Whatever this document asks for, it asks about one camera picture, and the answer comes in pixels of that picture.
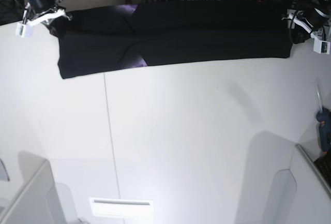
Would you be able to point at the black T-shirt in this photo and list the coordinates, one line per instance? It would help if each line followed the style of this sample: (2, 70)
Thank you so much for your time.
(164, 33)

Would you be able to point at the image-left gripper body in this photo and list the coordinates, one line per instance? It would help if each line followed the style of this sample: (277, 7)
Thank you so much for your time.
(43, 12)

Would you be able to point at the white partition panel right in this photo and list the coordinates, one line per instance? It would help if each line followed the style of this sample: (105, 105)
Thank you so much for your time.
(299, 194)

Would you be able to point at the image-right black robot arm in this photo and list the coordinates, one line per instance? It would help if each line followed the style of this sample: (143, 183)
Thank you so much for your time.
(302, 5)

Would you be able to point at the blue glue gun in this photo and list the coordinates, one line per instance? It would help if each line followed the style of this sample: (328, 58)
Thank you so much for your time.
(323, 118)

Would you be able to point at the image-left white wrist camera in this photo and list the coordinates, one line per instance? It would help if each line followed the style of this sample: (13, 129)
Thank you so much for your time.
(24, 30)

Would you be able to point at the white partition panel left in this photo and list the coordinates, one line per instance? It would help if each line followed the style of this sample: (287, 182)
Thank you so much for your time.
(36, 201)

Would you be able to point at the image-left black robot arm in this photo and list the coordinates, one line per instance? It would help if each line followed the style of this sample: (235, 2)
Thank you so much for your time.
(44, 12)

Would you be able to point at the white partition panel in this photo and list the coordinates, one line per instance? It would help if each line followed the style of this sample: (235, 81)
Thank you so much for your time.
(299, 194)
(36, 201)

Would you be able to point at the image-right white wrist camera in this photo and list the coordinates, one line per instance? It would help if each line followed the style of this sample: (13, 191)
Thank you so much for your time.
(321, 46)

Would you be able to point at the black keyboard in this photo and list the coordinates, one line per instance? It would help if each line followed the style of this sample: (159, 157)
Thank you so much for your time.
(324, 166)

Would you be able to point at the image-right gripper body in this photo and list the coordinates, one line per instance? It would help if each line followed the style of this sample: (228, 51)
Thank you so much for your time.
(317, 18)

